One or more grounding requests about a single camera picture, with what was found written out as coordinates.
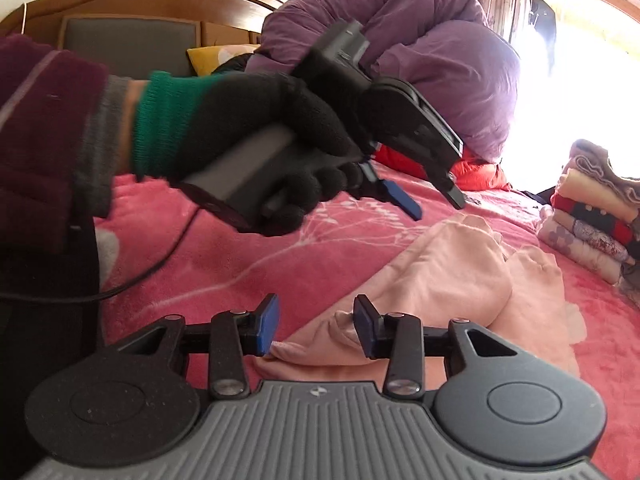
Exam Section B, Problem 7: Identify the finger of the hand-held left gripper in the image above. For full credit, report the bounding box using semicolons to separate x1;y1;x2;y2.
357;159;424;222
425;152;468;211

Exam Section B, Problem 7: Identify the dark hanging garment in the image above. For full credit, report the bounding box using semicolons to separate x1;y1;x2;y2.
529;0;558;73

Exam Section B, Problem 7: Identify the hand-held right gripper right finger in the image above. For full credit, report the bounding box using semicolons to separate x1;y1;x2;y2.
353;294;531;401

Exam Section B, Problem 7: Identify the red quilt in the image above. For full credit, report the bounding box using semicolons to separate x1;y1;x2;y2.
372;142;513;192

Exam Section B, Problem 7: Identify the black cable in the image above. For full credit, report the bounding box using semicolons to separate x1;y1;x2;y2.
0;207;203;306

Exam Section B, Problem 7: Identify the pink sweatshirt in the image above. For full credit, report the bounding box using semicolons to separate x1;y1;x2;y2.
252;212;583;386

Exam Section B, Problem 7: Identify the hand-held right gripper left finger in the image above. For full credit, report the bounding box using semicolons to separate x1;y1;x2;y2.
107;293;281;401

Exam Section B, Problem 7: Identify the yellow pillow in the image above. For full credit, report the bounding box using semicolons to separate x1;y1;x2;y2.
187;44;261;78

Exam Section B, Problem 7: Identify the person's dark clothing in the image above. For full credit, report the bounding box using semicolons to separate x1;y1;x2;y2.
0;205;103;466

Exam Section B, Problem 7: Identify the wooden framed window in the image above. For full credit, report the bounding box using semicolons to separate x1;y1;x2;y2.
510;0;640;196

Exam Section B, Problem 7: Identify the floral pink blanket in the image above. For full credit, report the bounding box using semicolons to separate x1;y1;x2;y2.
92;157;640;480

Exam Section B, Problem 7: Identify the dark crumpled cloth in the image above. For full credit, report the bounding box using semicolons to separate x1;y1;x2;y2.
512;186;558;206

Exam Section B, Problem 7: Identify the person's left hand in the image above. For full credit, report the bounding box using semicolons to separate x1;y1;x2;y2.
131;71;373;238

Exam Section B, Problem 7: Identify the clothes stack with floral prints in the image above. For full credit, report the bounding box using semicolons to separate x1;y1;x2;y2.
537;139;640;286

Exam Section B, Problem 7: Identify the grey and white clothes stack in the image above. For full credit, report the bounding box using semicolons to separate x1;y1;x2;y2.
617;260;640;311

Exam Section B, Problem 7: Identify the purple duvet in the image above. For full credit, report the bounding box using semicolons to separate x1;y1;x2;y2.
247;0;521;163

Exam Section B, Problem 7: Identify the black cloth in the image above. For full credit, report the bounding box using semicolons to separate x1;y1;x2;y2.
215;52;256;76

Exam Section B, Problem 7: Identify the wooden headboard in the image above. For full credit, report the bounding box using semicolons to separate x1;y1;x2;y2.
0;0;286;81

